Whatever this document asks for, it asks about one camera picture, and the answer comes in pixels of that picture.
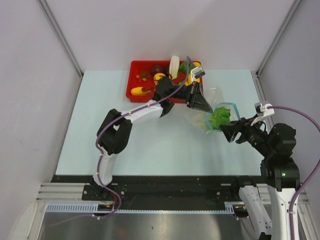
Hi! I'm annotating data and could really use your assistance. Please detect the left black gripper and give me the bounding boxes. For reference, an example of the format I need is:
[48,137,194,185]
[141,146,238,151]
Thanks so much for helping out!
[167,81,212,113]

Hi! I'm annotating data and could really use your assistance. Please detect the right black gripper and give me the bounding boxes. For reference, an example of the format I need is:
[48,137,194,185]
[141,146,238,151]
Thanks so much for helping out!
[218,112,274,156]

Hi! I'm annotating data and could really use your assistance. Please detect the green white toy cabbage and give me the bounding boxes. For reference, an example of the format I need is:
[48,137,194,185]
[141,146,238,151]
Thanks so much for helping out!
[193,106,231,132]

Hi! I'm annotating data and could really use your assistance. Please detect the clear zip top bag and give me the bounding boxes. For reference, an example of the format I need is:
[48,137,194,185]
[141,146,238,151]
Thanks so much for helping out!
[182,87,241,134]

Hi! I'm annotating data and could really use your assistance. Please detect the yellow toy mango slice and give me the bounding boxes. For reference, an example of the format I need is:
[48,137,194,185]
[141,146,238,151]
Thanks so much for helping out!
[130,86,152,96]

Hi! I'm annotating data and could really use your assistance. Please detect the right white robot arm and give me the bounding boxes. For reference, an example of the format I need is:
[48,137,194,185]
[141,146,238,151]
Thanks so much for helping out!
[220,118,301,240]

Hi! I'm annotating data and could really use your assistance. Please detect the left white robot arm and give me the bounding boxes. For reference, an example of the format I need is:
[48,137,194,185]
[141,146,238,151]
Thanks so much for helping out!
[93,76,213,200]

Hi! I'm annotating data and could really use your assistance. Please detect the yellow toy banana bunch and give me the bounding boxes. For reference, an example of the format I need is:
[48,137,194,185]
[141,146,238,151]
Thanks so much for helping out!
[185,61,202,86]

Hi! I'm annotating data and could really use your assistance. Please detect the green toy bell pepper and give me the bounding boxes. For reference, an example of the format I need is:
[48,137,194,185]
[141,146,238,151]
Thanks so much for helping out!
[178,61,195,75]

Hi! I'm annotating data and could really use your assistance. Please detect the white toy radish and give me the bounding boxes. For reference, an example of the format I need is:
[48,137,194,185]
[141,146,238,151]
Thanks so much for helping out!
[169,55,180,79]

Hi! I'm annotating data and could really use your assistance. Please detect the red toy lobster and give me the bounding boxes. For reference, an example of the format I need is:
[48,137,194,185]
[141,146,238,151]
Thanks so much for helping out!
[144,71,186,90]

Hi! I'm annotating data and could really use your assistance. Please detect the dark purple toy onion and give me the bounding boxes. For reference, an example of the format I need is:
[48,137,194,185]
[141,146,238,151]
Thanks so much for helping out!
[150,64,164,76]

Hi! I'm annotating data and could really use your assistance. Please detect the small toy cherry tomatoes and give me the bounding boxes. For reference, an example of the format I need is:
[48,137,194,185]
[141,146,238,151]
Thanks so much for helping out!
[135,70,151,82]

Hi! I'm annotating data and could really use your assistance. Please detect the red plastic tray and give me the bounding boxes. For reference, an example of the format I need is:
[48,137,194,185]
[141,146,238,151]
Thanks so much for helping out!
[124,59,205,104]

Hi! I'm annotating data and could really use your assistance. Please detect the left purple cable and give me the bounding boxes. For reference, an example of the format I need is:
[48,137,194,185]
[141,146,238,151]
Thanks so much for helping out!
[47,56,201,226]

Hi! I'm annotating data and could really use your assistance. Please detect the purple cable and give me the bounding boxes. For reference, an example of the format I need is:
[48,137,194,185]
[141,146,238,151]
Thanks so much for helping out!
[47,56,201,226]
[272,106,320,240]

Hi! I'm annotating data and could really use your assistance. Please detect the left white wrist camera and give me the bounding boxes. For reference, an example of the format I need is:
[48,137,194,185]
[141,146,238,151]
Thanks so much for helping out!
[190,66,206,79]

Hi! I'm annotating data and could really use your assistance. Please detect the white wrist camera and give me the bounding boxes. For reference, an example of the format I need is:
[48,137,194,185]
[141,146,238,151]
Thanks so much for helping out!
[250,101,275,126]
[190,66,206,79]

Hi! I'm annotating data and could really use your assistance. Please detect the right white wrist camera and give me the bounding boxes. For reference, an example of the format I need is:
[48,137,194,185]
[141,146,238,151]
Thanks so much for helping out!
[250,101,275,126]

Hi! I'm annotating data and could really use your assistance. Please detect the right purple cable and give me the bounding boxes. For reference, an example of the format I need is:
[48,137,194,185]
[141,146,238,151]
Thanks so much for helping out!
[272,106,320,240]

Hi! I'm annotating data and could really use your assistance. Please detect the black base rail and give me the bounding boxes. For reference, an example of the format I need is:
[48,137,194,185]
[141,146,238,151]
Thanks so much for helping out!
[51,175,265,209]

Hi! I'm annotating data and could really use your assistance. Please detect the white slotted cable duct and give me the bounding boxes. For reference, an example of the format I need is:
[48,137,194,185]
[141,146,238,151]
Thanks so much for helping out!
[45,202,235,215]

